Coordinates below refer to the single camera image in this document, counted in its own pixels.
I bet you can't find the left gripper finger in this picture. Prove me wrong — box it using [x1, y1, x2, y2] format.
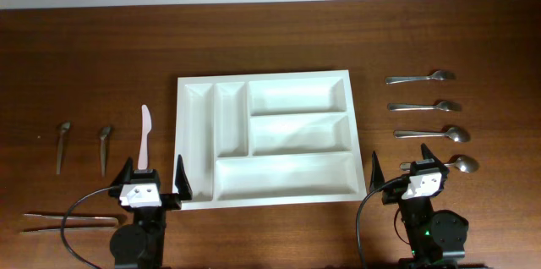
[111, 157, 134, 187]
[174, 154, 193, 200]

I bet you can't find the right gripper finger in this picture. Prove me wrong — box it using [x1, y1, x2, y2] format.
[420, 143, 448, 172]
[369, 151, 385, 192]

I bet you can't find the metal fork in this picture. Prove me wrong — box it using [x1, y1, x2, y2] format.
[385, 70, 456, 85]
[387, 101, 462, 112]

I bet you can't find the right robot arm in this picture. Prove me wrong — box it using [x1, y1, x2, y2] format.
[370, 144, 469, 268]

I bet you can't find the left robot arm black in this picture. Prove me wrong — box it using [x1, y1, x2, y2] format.
[108, 156, 193, 268]

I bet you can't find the small metal teaspoon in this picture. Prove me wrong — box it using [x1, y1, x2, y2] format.
[56, 121, 71, 175]
[99, 126, 112, 177]

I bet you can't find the pink plastic knife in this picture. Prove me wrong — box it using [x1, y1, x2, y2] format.
[137, 104, 152, 170]

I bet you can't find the small metal teaspoon far left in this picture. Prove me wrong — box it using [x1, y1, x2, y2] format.
[56, 121, 71, 175]

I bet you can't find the white plastic cutlery tray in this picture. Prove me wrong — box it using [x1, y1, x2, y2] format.
[174, 70, 366, 210]

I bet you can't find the left black cable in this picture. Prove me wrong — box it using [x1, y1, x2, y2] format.
[59, 184, 123, 269]

